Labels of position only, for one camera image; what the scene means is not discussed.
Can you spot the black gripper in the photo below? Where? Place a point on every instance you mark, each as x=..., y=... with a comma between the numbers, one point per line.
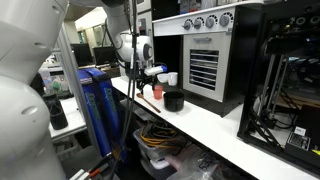
x=146, y=77

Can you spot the thin wooden stick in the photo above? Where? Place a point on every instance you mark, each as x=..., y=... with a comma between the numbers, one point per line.
x=148, y=103

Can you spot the blue bag with green print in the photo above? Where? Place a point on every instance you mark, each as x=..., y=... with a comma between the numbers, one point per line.
x=111, y=100

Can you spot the grey stove knob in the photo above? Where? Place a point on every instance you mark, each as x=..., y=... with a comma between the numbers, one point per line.
x=187, y=24
x=199, y=22
x=226, y=19
x=210, y=21

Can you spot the red plastic cup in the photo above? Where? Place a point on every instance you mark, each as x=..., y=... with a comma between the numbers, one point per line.
x=158, y=92

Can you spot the white bowl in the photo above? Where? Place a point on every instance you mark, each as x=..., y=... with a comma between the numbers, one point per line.
x=162, y=78

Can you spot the aluminium profile post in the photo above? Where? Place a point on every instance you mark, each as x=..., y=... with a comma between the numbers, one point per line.
x=71, y=76

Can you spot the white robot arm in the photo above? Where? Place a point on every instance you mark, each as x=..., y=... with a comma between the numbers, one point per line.
x=20, y=116

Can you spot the white mug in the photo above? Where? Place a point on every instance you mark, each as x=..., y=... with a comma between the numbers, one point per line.
x=172, y=79

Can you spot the white toy kitchen stove unit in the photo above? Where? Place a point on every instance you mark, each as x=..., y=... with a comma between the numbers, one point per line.
x=173, y=28

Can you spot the black cylindrical container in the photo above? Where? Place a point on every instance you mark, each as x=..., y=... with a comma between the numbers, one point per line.
x=56, y=111

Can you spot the blue storage bin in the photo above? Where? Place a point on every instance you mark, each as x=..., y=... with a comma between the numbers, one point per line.
x=95, y=116

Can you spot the black frame 3D printer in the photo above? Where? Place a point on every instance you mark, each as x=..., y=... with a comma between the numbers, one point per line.
x=250, y=66

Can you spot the clear plastic storage bin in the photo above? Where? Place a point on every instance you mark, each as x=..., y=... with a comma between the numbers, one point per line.
x=150, y=153

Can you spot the black camera stand pole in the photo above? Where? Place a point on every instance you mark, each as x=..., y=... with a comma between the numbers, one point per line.
x=134, y=33

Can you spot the clear plastic bag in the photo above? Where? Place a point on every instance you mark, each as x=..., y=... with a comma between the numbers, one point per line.
x=200, y=166

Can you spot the white oven door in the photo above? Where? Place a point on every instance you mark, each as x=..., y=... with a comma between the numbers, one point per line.
x=220, y=43

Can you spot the pink bag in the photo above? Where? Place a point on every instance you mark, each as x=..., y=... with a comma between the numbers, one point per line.
x=180, y=156

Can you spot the white side table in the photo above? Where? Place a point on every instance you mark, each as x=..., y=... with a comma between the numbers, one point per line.
x=73, y=116

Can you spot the black computer monitor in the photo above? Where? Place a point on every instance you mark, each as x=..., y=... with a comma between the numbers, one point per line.
x=81, y=55
x=105, y=56

